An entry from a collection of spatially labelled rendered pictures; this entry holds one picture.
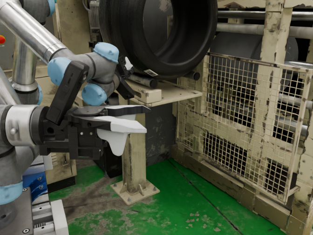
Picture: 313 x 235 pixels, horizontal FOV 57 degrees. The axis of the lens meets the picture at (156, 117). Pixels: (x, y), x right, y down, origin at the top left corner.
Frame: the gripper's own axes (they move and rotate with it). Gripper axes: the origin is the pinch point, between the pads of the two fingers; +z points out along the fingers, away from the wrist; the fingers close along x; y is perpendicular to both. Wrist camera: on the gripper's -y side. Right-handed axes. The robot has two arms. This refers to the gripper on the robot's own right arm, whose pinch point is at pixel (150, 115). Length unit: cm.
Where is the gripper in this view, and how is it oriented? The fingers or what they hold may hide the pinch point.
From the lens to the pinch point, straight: 50.8
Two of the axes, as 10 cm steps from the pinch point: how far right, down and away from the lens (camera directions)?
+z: 10.0, 0.1, -0.2
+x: -0.2, 2.3, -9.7
